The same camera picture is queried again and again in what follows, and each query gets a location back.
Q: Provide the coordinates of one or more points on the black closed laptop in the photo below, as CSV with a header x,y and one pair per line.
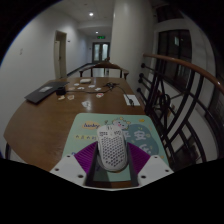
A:
x,y
45,92

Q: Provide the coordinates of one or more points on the black railing with wooden handrail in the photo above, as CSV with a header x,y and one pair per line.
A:
x,y
186,65

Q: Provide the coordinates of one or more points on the small black box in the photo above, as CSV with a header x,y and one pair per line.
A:
x,y
60,91

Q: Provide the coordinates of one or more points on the red sticker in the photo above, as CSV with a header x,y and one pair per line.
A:
x,y
99,95

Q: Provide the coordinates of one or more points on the green printed mouse pad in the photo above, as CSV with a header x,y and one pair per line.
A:
x,y
86,135

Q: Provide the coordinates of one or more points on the wooden armchair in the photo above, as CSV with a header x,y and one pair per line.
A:
x,y
103,65

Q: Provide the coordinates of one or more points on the small white sticker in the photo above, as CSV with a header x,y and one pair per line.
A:
x,y
91,86
97,89
76,84
71,88
80,88

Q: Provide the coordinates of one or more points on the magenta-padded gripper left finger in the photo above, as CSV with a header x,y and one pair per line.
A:
x,y
68,169

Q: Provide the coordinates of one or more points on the green exit sign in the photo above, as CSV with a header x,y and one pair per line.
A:
x,y
101,37

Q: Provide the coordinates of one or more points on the white perforated computer mouse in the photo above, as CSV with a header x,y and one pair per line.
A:
x,y
112,150

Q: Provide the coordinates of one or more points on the white wall switch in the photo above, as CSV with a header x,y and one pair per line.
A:
x,y
21,51

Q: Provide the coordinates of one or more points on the orange sticker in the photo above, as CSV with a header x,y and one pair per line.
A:
x,y
61,97
71,97

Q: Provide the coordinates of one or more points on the white rectangular card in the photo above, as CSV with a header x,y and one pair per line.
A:
x,y
85,80

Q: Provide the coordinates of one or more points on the glass double door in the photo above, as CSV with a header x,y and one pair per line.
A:
x,y
101,52

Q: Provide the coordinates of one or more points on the dark window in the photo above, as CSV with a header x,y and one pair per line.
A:
x,y
173,45

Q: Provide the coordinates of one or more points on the side door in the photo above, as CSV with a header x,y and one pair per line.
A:
x,y
60,55

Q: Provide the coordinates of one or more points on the round ceiling light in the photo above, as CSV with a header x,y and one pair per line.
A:
x,y
91,14

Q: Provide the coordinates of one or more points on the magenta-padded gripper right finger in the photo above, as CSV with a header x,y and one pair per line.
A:
x,y
155,170

